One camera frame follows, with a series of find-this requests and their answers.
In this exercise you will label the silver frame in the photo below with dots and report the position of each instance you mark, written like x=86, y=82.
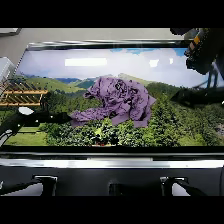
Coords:
x=100, y=163

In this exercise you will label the purple long-sleeved shirt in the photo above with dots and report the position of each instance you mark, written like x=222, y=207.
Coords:
x=125, y=100

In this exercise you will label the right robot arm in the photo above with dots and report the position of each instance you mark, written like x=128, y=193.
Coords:
x=203, y=50

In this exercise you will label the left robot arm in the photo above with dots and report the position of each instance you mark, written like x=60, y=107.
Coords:
x=40, y=118

